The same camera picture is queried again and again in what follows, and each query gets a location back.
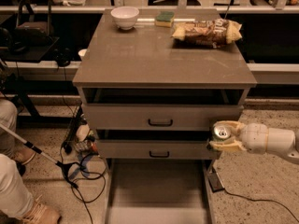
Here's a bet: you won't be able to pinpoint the black floor cable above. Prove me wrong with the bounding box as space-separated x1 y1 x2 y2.
59 140 107 224

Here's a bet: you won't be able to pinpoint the white bowl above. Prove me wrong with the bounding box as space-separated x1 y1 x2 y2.
110 7 139 30

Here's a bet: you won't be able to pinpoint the beige sneaker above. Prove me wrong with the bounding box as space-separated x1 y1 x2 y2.
18 198 61 224
13 147 36 165

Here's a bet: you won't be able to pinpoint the top drawer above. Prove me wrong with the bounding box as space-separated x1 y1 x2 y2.
82 104 243 131

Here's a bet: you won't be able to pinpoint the beige sneaker far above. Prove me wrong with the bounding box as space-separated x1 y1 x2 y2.
13 147 36 165

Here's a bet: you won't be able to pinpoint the black bag on table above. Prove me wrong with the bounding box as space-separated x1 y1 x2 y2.
14 0 53 47

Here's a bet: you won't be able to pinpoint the middle drawer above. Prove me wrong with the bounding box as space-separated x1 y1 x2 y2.
96 140 221 160

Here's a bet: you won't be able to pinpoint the green yellow sponge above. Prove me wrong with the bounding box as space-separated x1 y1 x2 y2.
155 11 175 27

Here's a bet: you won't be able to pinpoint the beige sneaker near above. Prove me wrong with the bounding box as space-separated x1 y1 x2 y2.
18 198 61 224

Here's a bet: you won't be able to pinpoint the brown snack bag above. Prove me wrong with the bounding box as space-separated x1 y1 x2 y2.
172 19 242 49

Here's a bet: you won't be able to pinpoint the white paper cup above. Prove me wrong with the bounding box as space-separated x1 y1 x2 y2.
78 49 87 60

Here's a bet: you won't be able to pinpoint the white reacher stick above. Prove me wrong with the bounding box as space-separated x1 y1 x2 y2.
0 123 80 189

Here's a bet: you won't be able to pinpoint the bottom drawer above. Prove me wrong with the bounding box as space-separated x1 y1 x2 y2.
105 160 216 224

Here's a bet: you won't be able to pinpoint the black headphones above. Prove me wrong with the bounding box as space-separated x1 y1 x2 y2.
53 48 72 67

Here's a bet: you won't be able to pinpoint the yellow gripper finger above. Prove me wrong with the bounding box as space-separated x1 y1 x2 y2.
209 140 247 152
214 120 245 134

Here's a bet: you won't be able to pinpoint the grey drawer cabinet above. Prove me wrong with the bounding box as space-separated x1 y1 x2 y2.
72 8 258 170

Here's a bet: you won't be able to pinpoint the black power adapter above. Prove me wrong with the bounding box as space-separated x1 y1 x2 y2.
207 173 224 192

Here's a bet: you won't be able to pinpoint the drawer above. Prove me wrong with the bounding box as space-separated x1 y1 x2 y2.
96 140 221 160
105 160 216 224
82 104 243 131

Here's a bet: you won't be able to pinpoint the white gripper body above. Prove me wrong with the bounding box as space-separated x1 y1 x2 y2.
240 123 268 154

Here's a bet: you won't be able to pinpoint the person leg white trousers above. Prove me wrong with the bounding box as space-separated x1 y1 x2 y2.
0 98 35 219

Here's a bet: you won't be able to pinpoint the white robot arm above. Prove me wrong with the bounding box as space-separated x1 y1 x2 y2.
209 120 299 164

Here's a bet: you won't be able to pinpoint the green soda can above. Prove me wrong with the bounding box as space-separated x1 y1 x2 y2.
212 124 232 141

